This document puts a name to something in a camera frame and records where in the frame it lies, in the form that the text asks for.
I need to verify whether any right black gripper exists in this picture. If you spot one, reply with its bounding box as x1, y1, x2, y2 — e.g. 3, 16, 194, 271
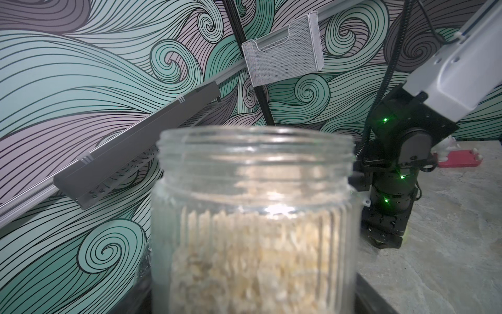
361, 187, 418, 249

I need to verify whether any clear oatmeal jar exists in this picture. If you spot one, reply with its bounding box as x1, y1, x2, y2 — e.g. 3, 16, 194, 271
150, 126, 362, 313

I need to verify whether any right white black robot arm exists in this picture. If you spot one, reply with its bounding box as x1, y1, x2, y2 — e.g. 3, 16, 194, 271
350, 1, 501, 249

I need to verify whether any pink white small object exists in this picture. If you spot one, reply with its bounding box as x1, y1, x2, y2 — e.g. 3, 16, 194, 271
431, 136, 483, 168

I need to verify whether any clear mesh wall holder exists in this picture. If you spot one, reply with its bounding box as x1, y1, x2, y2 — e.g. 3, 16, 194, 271
241, 11, 325, 87

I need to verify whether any aluminium back wall rail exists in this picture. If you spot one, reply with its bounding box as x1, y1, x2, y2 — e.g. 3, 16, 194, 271
0, 0, 366, 228

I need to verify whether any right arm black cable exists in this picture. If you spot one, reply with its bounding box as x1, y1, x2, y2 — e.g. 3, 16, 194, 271
354, 0, 460, 158

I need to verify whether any black wall shelf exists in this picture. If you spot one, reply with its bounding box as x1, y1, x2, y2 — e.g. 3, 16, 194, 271
53, 82, 220, 209

